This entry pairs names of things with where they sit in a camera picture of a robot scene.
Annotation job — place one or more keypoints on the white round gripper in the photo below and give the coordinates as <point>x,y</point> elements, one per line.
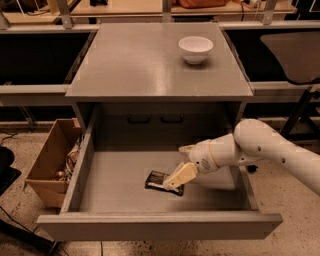
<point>200,157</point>

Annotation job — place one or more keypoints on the dark chocolate rxbar wrapper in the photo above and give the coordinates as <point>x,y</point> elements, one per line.
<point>155,181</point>

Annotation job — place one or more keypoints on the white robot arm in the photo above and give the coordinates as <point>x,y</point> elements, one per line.
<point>251,141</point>

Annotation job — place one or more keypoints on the grey open top drawer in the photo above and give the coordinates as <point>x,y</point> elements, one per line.
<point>107,200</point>

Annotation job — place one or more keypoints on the grey cabinet with top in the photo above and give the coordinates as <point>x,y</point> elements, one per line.
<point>138,68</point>

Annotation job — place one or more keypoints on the white ceramic bowl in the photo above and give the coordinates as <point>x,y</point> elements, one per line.
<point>195,49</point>

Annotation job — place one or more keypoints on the brown cardboard box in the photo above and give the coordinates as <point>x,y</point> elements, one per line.
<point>46,175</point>

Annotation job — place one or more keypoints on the black right drawer handle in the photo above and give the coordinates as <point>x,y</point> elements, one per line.
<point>171,118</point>

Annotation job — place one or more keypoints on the black drawer handle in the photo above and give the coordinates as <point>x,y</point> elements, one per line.
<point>171,118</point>
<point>138,119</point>

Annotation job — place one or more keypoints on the black left drawer handle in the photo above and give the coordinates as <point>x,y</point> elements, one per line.
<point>138,119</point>

